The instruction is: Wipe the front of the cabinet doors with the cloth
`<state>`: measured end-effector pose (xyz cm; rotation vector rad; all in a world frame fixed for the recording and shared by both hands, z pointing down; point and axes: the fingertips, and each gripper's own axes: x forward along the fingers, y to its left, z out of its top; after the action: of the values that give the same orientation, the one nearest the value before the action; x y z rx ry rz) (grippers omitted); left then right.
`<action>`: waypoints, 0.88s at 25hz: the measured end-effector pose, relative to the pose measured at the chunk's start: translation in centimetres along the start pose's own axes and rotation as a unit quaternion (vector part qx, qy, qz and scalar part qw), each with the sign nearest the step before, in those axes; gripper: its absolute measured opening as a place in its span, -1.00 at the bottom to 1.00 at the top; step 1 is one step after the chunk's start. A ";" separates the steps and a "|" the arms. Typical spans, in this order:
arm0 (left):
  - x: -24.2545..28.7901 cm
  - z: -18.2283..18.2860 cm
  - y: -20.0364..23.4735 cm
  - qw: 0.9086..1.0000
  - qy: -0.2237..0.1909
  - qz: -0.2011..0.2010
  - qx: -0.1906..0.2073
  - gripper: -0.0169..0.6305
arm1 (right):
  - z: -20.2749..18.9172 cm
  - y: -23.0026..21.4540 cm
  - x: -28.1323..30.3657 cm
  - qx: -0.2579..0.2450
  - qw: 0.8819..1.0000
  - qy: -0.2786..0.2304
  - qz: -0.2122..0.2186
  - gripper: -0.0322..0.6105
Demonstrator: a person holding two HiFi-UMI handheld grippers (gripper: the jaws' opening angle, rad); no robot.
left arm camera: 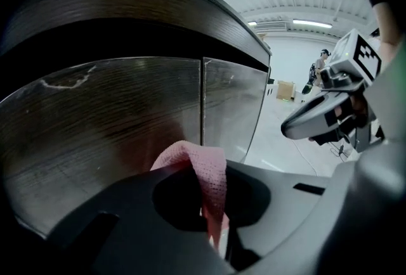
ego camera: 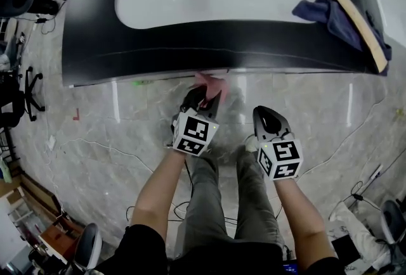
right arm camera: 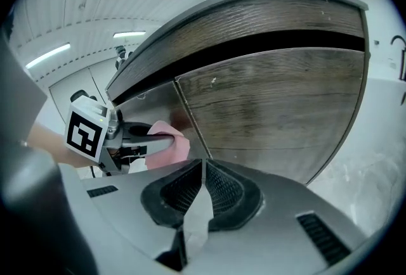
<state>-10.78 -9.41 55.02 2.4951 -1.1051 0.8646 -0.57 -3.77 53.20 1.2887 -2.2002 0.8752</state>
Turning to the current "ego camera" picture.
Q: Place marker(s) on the black flat pad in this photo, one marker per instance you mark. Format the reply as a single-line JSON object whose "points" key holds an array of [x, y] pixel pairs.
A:
{"points": [[345, 248]]}

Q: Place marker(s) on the black top vanity cabinet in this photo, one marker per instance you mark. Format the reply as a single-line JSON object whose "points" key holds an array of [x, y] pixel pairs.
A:
{"points": [[95, 45]]}

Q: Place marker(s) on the person's right shoe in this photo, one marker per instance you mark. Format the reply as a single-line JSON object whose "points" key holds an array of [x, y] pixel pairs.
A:
{"points": [[250, 144]]}

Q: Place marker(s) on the pink cloth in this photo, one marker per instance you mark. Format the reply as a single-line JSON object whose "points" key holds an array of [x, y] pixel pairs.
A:
{"points": [[219, 83]]}

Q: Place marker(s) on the white shell chair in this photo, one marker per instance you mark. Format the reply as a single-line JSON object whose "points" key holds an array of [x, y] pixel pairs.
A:
{"points": [[89, 245], [16, 1], [395, 223]]}

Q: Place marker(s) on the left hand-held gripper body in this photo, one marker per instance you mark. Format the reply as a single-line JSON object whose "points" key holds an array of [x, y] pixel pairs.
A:
{"points": [[193, 134]]}

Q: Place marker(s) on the white power strip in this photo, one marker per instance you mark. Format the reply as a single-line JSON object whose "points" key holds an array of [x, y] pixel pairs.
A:
{"points": [[377, 170]]}

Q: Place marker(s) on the beige wooden strip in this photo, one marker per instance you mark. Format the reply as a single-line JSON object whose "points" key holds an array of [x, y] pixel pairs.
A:
{"points": [[355, 17]]}

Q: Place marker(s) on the small yellowish bottle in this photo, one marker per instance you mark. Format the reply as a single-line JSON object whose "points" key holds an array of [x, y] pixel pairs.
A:
{"points": [[400, 112]]}

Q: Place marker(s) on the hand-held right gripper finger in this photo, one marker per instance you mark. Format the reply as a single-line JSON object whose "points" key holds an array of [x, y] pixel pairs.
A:
{"points": [[284, 129], [259, 131]]}

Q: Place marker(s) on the green plastic bottle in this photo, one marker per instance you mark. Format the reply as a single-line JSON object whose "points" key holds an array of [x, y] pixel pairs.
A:
{"points": [[141, 83]]}

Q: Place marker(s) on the person's right forearm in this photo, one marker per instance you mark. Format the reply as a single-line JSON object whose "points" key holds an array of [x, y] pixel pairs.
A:
{"points": [[298, 223]]}

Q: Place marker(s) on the person's grey trousers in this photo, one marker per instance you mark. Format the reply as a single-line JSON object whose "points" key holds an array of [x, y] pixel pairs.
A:
{"points": [[206, 201]]}

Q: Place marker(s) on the person's left forearm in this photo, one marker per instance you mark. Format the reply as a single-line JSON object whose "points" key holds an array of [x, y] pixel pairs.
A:
{"points": [[155, 191]]}

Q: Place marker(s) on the black waist device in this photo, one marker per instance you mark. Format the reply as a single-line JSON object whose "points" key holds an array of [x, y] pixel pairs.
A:
{"points": [[290, 269]]}

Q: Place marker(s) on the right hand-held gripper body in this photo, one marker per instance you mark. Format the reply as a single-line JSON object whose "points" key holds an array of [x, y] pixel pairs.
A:
{"points": [[280, 158]]}

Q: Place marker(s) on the dark blue cloth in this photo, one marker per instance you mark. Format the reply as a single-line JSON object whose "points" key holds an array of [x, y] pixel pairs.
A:
{"points": [[317, 10]]}

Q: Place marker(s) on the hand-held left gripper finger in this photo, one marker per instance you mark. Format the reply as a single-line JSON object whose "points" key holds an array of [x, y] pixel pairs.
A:
{"points": [[214, 106], [192, 98]]}

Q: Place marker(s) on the person's black shirt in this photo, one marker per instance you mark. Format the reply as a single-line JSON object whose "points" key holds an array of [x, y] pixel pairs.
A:
{"points": [[142, 254]]}

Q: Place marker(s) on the white socket block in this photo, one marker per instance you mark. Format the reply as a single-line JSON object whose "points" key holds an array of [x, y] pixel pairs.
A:
{"points": [[52, 143]]}

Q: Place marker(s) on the white fabric bundle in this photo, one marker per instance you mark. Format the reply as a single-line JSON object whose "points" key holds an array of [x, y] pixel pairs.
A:
{"points": [[361, 232]]}

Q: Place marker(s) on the black office chair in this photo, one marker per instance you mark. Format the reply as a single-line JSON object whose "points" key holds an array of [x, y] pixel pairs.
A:
{"points": [[12, 102]]}

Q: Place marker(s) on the white bathtub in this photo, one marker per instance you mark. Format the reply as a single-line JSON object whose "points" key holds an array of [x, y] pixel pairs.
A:
{"points": [[393, 14]]}

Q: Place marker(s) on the reddish brown box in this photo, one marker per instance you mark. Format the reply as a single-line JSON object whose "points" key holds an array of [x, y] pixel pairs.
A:
{"points": [[60, 239]]}

